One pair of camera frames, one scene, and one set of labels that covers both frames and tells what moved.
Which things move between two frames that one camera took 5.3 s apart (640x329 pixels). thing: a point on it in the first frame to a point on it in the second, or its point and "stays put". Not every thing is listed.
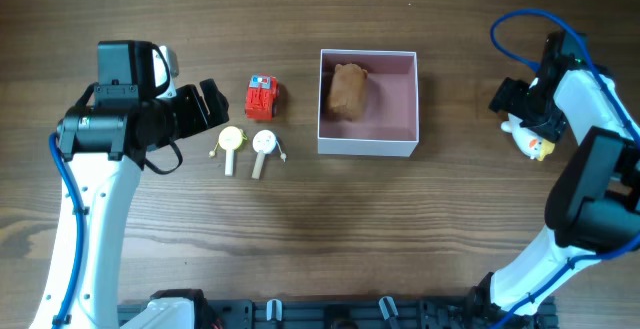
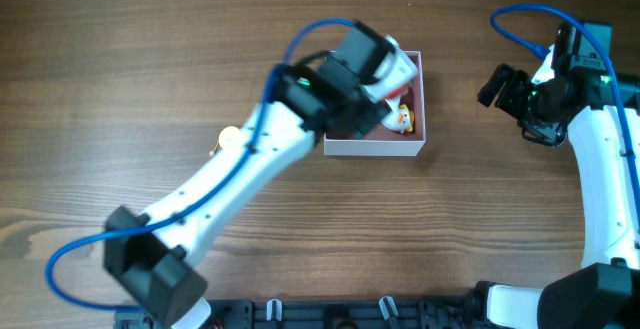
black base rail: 352,313 stays put
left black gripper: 198,116 to 359,121
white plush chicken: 526,140 to 400,118
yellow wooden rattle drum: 230,139 stays put
